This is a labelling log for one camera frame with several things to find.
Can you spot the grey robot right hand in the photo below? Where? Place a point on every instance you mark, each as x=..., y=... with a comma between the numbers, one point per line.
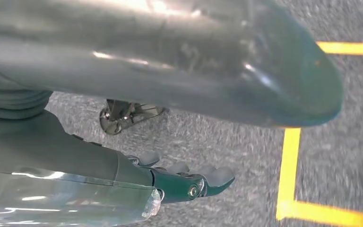
x=169, y=56

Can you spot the grey robot right foot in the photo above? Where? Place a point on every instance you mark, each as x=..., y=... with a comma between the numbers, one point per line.
x=115, y=122

